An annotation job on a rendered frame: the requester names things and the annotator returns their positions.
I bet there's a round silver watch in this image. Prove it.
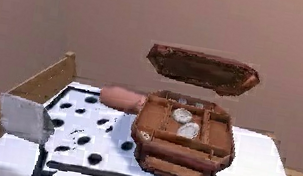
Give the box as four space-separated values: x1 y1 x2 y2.
170 106 195 126
175 120 201 141

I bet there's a brown box lid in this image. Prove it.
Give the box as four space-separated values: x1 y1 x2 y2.
141 42 264 103

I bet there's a brown wooden jewellery box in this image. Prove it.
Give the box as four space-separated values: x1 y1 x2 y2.
123 85 244 176

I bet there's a white blanket with black spots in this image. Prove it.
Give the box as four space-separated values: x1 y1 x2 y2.
31 81 223 176

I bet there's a grey open laptop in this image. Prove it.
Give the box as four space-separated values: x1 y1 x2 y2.
0 91 60 147

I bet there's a wooden bed with white sheet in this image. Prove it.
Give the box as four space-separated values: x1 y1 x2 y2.
0 40 303 176

